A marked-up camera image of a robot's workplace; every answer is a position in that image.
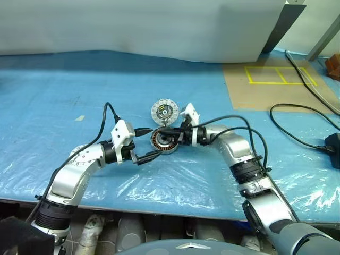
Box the white wrapped rounded shape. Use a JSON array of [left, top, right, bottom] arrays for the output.
[[78, 213, 106, 251]]

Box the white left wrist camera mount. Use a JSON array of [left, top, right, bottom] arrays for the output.
[[110, 120, 137, 164]]

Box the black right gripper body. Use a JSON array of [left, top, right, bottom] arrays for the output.
[[178, 118, 193, 146]]

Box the motor housing with copper windings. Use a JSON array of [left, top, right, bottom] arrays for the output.
[[150, 126, 182, 156]]

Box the round silver motor lid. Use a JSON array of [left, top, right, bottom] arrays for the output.
[[150, 98, 181, 126]]

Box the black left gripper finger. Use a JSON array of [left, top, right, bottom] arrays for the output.
[[133, 127, 154, 138], [136, 150, 163, 166]]

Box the grey aluminium post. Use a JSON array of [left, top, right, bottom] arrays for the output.
[[308, 15, 340, 62]]

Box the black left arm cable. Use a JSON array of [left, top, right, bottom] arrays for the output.
[[25, 101, 120, 224]]

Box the white backdrop board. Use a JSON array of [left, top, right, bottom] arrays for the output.
[[0, 0, 286, 63]]

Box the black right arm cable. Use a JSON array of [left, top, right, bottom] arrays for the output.
[[195, 114, 273, 173]]

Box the blue plastic table cover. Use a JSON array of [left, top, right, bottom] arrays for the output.
[[0, 50, 340, 224]]

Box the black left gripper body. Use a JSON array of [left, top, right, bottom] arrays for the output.
[[121, 140, 140, 165]]

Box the grey rounded cylinder shape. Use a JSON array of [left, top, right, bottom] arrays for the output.
[[116, 213, 146, 252]]

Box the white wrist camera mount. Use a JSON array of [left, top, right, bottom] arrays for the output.
[[180, 103, 200, 147], [110, 120, 137, 164]]

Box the grey robot torso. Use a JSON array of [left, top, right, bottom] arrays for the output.
[[114, 237, 232, 255]]

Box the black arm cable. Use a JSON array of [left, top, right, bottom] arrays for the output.
[[25, 101, 120, 224], [195, 114, 273, 173]]

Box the brown cardboard sheet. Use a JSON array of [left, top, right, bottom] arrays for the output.
[[222, 56, 340, 114]]

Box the dark leaning panel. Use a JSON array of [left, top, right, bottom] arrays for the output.
[[261, 3, 308, 54]]

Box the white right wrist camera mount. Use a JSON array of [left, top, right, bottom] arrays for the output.
[[180, 103, 200, 147]]

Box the black power adapter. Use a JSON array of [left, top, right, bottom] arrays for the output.
[[325, 132, 340, 169]]

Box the yellow tape rectangle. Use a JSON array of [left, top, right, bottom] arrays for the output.
[[244, 66, 318, 87]]

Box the long black cable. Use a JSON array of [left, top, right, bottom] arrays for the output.
[[285, 49, 340, 115]]

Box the brown wooden block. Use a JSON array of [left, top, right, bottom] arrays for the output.
[[325, 53, 340, 78]]

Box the light grey cable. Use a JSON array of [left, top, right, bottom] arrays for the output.
[[288, 54, 340, 108]]

